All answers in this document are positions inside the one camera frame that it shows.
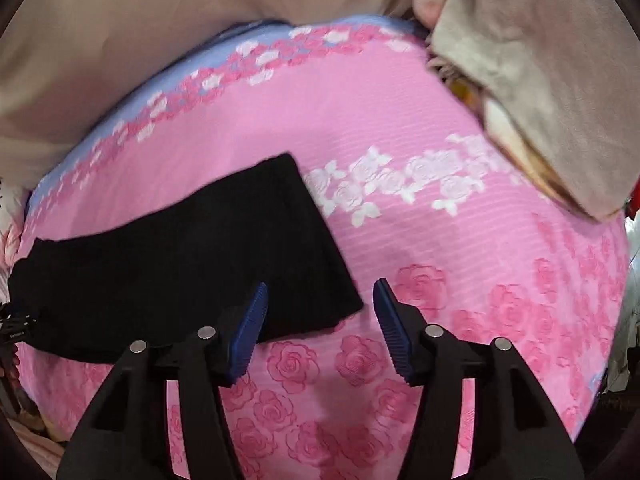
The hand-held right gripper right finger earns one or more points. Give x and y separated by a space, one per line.
395 330

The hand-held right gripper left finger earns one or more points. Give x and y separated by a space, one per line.
247 330

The black pants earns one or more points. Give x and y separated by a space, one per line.
175 260

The pink floral bedsheet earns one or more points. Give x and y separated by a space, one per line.
425 240

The white satin sheet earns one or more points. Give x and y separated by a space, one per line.
35 440

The cream printed blanket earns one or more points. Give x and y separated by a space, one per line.
525 60

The beige headboard cover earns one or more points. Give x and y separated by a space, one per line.
150 35

